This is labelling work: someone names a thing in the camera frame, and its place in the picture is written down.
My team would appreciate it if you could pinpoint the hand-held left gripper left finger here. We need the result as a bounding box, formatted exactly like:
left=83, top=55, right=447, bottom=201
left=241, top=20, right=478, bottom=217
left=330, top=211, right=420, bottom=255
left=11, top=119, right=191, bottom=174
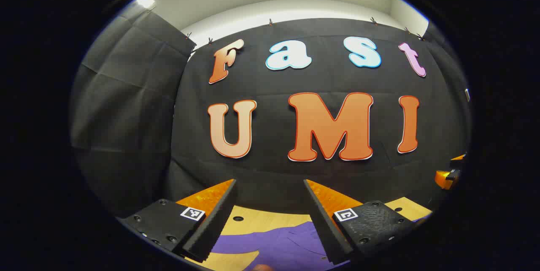
left=119, top=179, right=237, bottom=263

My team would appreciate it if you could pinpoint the black backdrop cloth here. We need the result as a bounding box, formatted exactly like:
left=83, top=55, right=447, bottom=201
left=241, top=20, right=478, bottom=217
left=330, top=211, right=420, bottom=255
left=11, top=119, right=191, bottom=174
left=70, top=3, right=472, bottom=221

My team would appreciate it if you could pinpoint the purple shirt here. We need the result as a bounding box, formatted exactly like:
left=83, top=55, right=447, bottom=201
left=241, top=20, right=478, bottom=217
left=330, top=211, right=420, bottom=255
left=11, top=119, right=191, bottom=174
left=210, top=215, right=432, bottom=271

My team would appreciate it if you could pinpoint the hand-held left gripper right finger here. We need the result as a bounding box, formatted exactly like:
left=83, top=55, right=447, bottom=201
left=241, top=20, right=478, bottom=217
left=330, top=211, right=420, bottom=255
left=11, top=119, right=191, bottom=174
left=303, top=179, right=422, bottom=266

